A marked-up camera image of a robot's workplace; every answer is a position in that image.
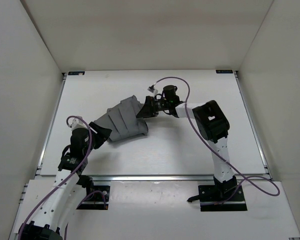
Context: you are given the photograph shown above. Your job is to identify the grey pleated skirt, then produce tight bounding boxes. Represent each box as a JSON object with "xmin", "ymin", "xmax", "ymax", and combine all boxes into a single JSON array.
[{"xmin": 94, "ymin": 95, "xmax": 149, "ymax": 142}]

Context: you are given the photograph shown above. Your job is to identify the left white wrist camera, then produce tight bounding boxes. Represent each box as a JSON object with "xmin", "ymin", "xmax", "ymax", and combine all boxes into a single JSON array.
[{"xmin": 67, "ymin": 117, "xmax": 86, "ymax": 131}]

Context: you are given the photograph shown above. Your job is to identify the left blue table label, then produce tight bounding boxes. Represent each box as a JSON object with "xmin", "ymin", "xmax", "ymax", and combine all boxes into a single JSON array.
[{"xmin": 67, "ymin": 71, "xmax": 85, "ymax": 76}]

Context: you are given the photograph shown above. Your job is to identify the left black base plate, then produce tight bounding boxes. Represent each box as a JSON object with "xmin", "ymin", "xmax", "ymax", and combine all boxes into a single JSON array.
[{"xmin": 77, "ymin": 185, "xmax": 111, "ymax": 211}]

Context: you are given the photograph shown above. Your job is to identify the blue table label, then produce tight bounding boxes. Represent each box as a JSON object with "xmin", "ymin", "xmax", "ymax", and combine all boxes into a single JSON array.
[
  {"xmin": 67, "ymin": 71, "xmax": 85, "ymax": 76},
  {"xmin": 215, "ymin": 69, "xmax": 234, "ymax": 74}
]

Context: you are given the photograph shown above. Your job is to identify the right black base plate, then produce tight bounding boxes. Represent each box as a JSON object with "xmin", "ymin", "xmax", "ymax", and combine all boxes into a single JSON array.
[{"xmin": 187, "ymin": 185, "xmax": 248, "ymax": 212}]

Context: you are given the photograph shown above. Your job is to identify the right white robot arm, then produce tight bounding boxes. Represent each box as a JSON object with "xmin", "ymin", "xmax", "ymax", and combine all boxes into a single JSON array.
[{"xmin": 136, "ymin": 85, "xmax": 237, "ymax": 201}]

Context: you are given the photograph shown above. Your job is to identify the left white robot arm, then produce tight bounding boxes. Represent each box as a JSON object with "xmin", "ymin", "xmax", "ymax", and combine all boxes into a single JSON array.
[{"xmin": 18, "ymin": 117, "xmax": 112, "ymax": 240}]

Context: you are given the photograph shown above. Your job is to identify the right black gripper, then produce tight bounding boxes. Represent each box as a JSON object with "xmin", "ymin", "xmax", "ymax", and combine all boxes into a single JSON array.
[{"xmin": 136, "ymin": 96, "xmax": 170, "ymax": 119}]

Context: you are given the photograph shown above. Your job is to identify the right blue table label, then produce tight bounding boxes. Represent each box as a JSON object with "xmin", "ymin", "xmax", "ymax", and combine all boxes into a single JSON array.
[{"xmin": 215, "ymin": 69, "xmax": 234, "ymax": 74}]

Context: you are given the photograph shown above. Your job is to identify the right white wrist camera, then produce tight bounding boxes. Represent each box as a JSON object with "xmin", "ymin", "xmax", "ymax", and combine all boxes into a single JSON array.
[{"xmin": 147, "ymin": 84, "xmax": 158, "ymax": 96}]

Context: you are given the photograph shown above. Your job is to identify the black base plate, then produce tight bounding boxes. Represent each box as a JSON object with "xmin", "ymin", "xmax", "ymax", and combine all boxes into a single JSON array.
[
  {"xmin": 187, "ymin": 185, "xmax": 248, "ymax": 212},
  {"xmin": 77, "ymin": 185, "xmax": 111, "ymax": 211}
]

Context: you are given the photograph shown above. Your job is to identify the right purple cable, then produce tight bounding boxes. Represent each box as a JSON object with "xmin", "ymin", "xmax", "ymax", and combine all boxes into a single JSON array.
[{"xmin": 153, "ymin": 76, "xmax": 281, "ymax": 198}]

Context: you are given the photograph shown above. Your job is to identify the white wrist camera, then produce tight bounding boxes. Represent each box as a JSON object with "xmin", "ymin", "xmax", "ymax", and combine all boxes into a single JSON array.
[
  {"xmin": 67, "ymin": 117, "xmax": 86, "ymax": 131},
  {"xmin": 147, "ymin": 84, "xmax": 158, "ymax": 96}
]

